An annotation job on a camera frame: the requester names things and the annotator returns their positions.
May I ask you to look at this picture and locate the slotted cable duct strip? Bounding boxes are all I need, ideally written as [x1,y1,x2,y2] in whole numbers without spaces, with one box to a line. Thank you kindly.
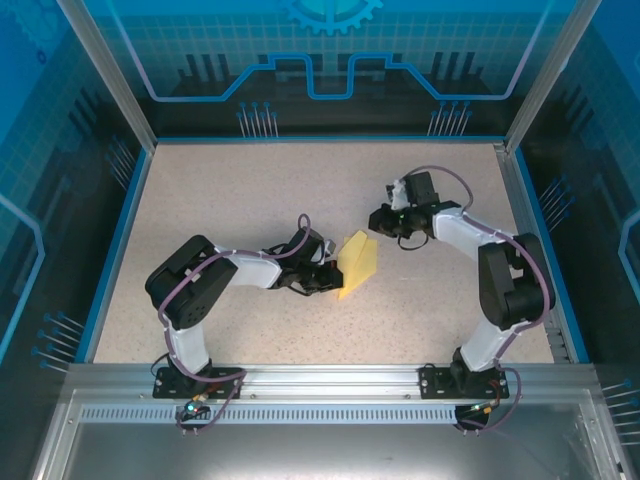
[78,406,464,425]

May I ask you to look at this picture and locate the blue table border strip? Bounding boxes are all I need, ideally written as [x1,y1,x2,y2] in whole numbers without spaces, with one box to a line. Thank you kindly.
[155,133,504,146]
[513,147,592,364]
[82,146,155,365]

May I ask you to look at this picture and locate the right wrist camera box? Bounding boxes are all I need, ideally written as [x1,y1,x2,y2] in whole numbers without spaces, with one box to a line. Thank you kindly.
[385,177,411,210]

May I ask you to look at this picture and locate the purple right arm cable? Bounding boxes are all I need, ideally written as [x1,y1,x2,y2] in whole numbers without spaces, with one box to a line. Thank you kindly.
[404,165,557,435]

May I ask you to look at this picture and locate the cable connector with indicator light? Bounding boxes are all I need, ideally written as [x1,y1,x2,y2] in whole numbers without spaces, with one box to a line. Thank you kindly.
[464,398,504,417]
[182,394,211,420]

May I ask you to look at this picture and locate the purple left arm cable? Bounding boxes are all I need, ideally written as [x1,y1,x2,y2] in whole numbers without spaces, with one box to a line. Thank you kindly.
[157,213,314,437]

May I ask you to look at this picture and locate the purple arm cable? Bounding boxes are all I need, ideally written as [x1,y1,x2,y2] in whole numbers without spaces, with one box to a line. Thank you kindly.
[404,165,557,435]
[157,213,314,437]

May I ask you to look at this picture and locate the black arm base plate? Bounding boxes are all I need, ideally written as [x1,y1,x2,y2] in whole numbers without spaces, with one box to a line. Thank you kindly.
[418,363,511,401]
[153,366,246,401]

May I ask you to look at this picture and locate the yellow cloth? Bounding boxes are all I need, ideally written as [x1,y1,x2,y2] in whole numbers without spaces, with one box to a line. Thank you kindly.
[335,229,380,301]

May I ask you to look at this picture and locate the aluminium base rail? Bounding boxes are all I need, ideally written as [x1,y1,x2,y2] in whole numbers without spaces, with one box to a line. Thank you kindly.
[66,363,597,399]

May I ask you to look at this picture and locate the aluminium slotted rail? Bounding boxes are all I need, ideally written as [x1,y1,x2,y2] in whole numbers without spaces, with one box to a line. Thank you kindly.
[492,141,577,365]

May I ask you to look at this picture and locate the aluminium frame post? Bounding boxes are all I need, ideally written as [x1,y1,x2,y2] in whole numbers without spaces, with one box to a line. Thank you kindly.
[503,0,605,154]
[56,0,159,151]

